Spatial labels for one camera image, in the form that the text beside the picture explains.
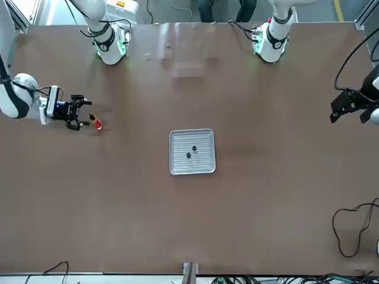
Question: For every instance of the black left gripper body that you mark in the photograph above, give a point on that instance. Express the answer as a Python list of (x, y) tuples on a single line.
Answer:
[(359, 100)]

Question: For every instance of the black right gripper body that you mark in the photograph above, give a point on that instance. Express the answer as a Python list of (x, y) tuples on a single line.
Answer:
[(65, 111)]

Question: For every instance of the oil bottle with red label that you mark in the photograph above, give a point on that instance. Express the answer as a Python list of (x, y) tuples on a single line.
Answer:
[(97, 122)]

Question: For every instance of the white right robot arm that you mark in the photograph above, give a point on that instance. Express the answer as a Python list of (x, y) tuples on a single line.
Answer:
[(111, 50)]

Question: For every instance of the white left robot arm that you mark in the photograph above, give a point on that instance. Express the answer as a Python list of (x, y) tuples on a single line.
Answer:
[(274, 44)]

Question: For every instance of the silver ribbed metal tray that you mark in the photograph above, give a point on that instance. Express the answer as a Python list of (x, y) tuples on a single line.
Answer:
[(180, 165)]

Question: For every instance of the white control cabinet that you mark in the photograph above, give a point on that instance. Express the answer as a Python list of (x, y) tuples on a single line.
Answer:
[(124, 6)]

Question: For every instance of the person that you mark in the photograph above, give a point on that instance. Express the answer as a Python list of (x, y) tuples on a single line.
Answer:
[(207, 10)]

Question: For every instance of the aluminium frame post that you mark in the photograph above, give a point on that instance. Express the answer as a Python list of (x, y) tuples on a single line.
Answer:
[(191, 273), (26, 14)]

